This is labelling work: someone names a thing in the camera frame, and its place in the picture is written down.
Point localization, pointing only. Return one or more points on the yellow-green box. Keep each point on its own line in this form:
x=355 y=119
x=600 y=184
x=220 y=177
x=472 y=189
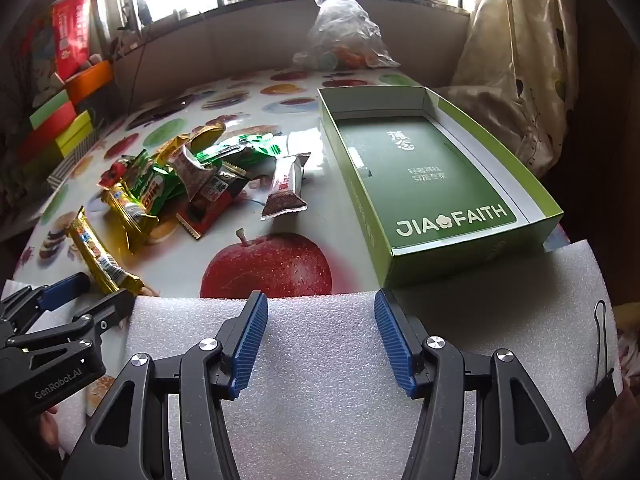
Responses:
x=75 y=135

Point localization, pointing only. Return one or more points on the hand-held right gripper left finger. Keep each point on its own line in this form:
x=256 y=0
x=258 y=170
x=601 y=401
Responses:
x=250 y=340

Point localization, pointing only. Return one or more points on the yellow peanut candy packet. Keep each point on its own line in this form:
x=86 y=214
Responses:
x=207 y=134
x=175 y=146

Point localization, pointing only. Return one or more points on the brown white snack packet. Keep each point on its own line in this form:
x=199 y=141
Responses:
x=285 y=185
x=192 y=170

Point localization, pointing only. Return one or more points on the green foil snack packet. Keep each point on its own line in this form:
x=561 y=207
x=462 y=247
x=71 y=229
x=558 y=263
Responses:
x=215 y=152

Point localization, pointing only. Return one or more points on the orange box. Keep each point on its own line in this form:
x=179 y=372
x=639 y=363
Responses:
x=90 y=80

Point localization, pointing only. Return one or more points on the dark windowsill object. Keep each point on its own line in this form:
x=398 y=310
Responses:
x=142 y=12

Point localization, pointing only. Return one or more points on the red snack bag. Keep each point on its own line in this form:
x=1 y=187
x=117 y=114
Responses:
x=72 y=35

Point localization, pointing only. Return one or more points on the clear plastic bag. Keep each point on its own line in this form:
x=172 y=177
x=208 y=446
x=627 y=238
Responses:
x=345 y=25

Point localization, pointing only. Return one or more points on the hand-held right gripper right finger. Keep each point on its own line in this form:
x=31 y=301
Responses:
x=395 y=345

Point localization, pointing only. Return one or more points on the green chocolate drink packet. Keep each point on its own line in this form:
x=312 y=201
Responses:
x=140 y=165
x=150 y=192

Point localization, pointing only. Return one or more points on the white foam sheet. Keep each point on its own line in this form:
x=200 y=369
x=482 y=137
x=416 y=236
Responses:
x=320 y=360

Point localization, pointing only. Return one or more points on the red black plum packet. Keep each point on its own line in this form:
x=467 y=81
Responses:
x=210 y=205

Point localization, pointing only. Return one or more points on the red box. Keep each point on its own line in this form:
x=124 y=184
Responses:
x=40 y=137

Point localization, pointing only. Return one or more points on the gold snack bar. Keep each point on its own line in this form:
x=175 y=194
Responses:
x=130 y=210
x=95 y=250

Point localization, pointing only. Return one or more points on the black white striped box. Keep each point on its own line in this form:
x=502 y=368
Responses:
x=65 y=170

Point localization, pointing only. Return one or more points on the green cardboard box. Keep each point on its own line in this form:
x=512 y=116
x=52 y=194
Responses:
x=425 y=180

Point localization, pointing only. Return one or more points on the small red black candy packet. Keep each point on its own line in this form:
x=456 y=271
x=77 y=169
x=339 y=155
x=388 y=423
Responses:
x=112 y=176

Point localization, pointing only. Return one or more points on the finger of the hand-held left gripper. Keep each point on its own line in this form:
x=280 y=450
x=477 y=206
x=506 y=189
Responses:
x=112 y=307
x=65 y=290

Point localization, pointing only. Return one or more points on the black binder clip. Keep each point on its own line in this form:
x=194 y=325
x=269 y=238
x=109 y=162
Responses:
x=600 y=395

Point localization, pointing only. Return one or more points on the green striped snack packet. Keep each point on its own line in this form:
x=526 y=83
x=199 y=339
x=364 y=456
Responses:
x=260 y=145

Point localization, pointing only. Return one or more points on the cream patterned curtain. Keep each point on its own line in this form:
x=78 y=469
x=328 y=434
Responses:
x=500 y=60

